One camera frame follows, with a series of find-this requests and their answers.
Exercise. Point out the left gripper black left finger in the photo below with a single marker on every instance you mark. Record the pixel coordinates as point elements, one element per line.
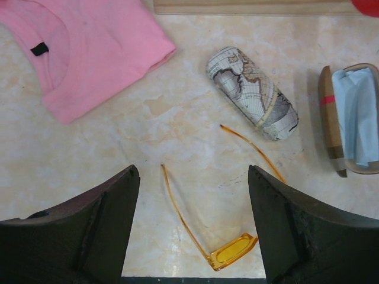
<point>82,240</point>

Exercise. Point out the small light blue cloth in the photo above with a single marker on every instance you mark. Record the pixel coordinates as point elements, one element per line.
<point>356,104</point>

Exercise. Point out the yellow sunglasses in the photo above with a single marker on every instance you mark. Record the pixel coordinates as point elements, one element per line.
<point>237,248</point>

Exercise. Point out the map print glasses case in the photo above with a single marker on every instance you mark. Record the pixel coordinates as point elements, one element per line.
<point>253,93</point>

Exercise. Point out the wooden clothes rack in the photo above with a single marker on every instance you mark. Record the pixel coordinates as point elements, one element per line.
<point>259,7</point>

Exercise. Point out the red tank top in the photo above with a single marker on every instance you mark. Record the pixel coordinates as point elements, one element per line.
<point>367,7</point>

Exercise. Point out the brown plaid glasses case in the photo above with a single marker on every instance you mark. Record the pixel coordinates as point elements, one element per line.
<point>332,132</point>

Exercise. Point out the pink folded t-shirt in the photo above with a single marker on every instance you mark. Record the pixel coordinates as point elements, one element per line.
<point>85,52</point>

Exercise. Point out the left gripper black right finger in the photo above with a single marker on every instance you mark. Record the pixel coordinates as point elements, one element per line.
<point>304,240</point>

